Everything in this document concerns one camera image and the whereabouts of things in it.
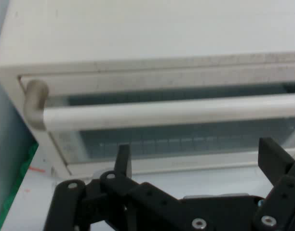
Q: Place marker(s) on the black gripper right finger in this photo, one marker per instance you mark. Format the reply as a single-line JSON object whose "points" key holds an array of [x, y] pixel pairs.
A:
{"points": [[282, 199]]}

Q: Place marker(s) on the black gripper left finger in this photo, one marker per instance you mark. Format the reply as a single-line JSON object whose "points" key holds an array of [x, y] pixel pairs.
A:
{"points": [[72, 207]]}

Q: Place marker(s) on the white toaster oven body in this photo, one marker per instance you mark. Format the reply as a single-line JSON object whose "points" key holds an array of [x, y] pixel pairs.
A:
{"points": [[138, 29]]}

